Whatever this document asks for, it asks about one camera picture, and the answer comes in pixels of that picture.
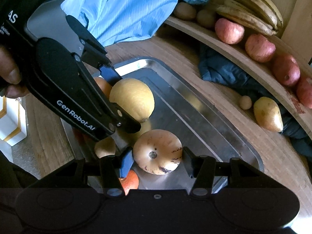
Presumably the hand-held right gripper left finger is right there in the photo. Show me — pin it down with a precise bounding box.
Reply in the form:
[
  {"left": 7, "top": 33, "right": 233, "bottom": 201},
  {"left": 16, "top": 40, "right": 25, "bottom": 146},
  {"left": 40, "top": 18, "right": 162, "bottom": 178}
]
[{"left": 32, "top": 149, "right": 134, "bottom": 198}]

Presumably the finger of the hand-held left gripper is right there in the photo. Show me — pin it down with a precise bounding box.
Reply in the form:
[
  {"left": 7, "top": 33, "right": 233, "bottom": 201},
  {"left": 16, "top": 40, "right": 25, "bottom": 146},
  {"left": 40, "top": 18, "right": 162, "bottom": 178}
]
[
  {"left": 52, "top": 61, "right": 142, "bottom": 140},
  {"left": 66, "top": 15, "right": 122, "bottom": 86}
]

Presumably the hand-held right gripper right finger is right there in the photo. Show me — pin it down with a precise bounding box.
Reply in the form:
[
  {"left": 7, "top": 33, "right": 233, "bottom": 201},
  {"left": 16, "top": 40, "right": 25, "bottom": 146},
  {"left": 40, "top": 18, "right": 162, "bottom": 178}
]
[{"left": 183, "top": 147, "right": 281, "bottom": 197}]

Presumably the pale orange apple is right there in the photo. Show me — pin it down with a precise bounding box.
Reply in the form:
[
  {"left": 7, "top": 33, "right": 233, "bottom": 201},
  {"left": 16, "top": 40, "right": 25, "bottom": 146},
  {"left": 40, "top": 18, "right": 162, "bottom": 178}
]
[{"left": 94, "top": 77, "right": 113, "bottom": 98}]

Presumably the orange mandarin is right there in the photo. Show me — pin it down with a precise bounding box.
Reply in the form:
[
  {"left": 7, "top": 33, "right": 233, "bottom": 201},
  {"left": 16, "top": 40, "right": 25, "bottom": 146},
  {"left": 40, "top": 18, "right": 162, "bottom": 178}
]
[{"left": 118, "top": 169, "right": 139, "bottom": 195}]

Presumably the yellow lemon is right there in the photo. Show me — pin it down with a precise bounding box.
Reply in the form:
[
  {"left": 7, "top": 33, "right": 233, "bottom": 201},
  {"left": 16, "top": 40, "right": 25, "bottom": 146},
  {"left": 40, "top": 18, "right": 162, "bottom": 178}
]
[{"left": 109, "top": 78, "right": 155, "bottom": 123}]

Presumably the pale yellow spotted apple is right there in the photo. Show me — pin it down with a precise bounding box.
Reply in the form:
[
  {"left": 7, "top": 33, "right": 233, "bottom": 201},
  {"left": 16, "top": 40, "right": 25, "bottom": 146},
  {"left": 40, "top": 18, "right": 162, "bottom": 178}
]
[{"left": 133, "top": 129, "right": 183, "bottom": 175}]

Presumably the metal tray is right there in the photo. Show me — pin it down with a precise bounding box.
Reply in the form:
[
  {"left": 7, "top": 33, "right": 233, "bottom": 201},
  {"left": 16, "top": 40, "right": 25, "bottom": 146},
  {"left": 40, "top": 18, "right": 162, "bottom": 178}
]
[{"left": 61, "top": 57, "right": 265, "bottom": 193}]

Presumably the small brown round fruit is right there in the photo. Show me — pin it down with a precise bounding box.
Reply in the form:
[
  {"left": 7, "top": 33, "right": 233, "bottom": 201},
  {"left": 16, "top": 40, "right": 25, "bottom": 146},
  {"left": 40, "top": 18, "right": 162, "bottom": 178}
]
[{"left": 238, "top": 96, "right": 252, "bottom": 110}]

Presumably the person's left hand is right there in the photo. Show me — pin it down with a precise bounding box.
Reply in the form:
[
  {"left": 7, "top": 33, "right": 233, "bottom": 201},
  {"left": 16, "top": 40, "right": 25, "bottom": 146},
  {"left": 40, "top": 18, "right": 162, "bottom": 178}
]
[{"left": 0, "top": 46, "right": 30, "bottom": 98}]

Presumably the light blue garment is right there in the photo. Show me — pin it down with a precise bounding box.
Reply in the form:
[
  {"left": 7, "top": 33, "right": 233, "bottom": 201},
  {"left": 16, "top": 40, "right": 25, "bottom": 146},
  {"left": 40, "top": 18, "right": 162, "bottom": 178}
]
[{"left": 61, "top": 0, "right": 211, "bottom": 47}]

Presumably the white box with yellow stripes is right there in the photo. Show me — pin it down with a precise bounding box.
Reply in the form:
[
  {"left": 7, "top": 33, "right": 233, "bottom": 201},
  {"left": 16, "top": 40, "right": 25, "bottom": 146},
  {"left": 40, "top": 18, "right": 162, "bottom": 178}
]
[{"left": 0, "top": 96, "right": 27, "bottom": 149}]

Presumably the dark blue cloth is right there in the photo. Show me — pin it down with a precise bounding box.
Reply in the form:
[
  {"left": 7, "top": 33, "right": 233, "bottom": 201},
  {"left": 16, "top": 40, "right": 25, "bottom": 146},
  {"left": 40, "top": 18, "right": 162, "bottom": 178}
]
[{"left": 197, "top": 45, "right": 312, "bottom": 156}]

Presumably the brown kiwi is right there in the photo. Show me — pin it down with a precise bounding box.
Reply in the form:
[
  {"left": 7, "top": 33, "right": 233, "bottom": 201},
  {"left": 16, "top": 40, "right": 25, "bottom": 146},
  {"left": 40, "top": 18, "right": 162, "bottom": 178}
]
[
  {"left": 196, "top": 9, "right": 217, "bottom": 28},
  {"left": 173, "top": 2, "right": 197, "bottom": 20}
]

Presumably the curved wooden shelf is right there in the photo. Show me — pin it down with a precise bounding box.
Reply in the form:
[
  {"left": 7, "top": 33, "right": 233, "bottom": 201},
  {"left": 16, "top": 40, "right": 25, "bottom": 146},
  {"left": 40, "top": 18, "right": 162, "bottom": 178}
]
[{"left": 164, "top": 5, "right": 312, "bottom": 137}]

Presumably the red apple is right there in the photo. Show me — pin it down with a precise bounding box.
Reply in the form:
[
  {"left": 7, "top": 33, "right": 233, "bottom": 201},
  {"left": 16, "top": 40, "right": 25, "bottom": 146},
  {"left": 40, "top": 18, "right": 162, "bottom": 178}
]
[
  {"left": 214, "top": 18, "right": 245, "bottom": 45},
  {"left": 296, "top": 77, "right": 312, "bottom": 109},
  {"left": 245, "top": 34, "right": 276, "bottom": 63},
  {"left": 272, "top": 54, "right": 301, "bottom": 86}
]

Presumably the bunch of brown-spotted bananas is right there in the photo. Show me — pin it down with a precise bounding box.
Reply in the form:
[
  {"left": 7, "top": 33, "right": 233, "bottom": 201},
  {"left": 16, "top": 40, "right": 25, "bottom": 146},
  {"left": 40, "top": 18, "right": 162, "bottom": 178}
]
[{"left": 216, "top": 0, "right": 284, "bottom": 36}]

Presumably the wooden back panel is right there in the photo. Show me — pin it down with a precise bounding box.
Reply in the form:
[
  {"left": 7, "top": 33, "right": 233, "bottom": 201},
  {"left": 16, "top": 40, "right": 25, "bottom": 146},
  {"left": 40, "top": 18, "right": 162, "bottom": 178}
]
[{"left": 280, "top": 0, "right": 312, "bottom": 61}]

